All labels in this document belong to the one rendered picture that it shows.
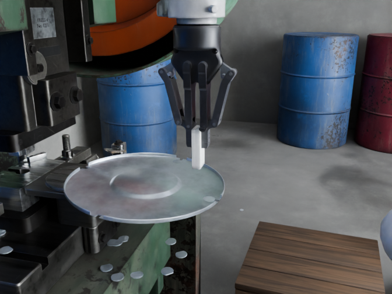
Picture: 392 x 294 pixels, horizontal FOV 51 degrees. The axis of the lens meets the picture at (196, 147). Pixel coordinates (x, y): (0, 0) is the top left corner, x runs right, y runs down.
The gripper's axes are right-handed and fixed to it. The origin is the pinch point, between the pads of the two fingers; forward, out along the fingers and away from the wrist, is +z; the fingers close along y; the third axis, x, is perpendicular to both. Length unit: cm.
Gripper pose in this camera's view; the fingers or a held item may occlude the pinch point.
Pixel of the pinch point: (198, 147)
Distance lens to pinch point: 70.3
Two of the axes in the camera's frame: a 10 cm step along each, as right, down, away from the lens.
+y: 9.6, 0.8, -2.6
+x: 2.8, -3.1, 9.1
